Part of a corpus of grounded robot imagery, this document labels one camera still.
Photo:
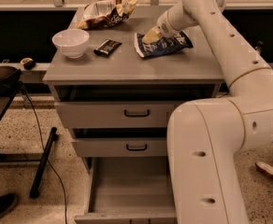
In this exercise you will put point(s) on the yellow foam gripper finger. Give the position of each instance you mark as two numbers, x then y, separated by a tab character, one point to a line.
153	35

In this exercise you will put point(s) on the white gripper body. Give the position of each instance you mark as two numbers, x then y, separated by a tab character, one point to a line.
165	25

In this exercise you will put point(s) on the blue chip bag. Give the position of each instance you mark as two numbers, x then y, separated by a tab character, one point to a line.
163	46

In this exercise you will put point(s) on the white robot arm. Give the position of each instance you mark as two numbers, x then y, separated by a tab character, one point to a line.
204	135

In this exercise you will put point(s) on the brown white chip bag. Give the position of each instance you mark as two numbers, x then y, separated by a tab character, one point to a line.
106	13

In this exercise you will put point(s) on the grey drawer cabinet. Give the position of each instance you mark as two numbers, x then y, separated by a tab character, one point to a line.
124	76

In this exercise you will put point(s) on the grey top drawer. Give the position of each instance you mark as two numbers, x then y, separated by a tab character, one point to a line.
115	114

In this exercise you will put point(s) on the grey middle drawer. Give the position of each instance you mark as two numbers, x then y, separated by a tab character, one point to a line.
120	147

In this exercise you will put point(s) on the black bag on table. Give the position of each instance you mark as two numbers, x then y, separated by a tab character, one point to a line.
9	77

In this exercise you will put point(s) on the grey open bottom drawer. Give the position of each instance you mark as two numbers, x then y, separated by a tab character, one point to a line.
129	190

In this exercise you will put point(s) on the black snack bar wrapper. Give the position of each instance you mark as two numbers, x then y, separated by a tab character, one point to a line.
107	48

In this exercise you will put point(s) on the white bowl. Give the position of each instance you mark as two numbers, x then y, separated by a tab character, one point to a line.
71	42

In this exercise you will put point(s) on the tape measure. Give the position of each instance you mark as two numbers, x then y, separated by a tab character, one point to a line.
28	63

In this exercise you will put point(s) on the black shoe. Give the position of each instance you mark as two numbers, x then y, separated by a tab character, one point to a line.
7	203

